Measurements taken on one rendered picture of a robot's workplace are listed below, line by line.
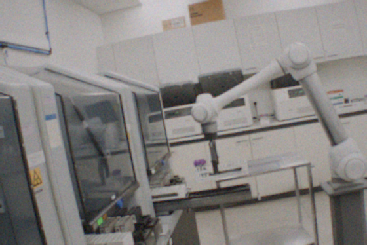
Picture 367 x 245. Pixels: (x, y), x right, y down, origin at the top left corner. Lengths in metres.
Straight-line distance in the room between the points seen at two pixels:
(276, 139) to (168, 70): 1.53
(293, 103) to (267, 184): 0.97
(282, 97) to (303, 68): 2.49
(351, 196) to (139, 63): 3.29
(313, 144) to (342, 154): 2.50
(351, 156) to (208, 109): 0.74
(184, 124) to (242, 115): 0.66
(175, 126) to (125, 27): 1.62
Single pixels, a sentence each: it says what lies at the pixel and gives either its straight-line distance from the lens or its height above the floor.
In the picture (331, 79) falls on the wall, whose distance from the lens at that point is 5.05.
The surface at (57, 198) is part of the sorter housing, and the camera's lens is 1.09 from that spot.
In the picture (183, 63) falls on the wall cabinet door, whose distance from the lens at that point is 4.61.
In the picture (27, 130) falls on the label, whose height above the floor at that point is 1.31.
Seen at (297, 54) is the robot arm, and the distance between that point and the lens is 1.81.
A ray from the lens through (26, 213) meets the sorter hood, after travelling 0.92.
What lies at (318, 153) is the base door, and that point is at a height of 0.47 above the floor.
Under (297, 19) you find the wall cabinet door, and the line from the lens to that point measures 4.70.
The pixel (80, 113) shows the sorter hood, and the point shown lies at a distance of 1.27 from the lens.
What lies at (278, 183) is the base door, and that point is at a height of 0.20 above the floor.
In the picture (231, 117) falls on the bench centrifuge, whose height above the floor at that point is 1.04.
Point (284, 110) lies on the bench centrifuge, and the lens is 4.31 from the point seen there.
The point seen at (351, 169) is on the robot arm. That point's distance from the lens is 1.88.
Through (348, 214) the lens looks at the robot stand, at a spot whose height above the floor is 0.55.
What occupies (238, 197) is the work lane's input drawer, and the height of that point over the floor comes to 0.78.
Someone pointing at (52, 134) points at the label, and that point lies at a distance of 1.10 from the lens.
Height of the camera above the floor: 1.32
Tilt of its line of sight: 3 degrees down
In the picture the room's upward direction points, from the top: 10 degrees counter-clockwise
